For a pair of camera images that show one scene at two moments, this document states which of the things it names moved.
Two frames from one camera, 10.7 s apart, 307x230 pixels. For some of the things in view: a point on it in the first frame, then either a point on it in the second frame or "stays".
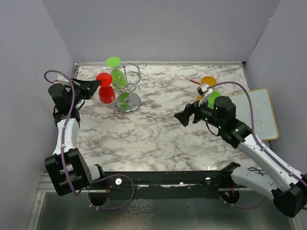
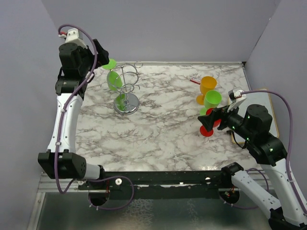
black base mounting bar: x=165 y=184 stays
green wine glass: x=214 y=94 stays
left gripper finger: x=88 y=94 to x=102 y=58
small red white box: x=195 y=80 stays
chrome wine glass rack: x=125 y=76 stays
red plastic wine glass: x=106 y=92 to x=203 y=131
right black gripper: x=190 y=109 to x=207 y=120
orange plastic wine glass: x=208 y=80 stays
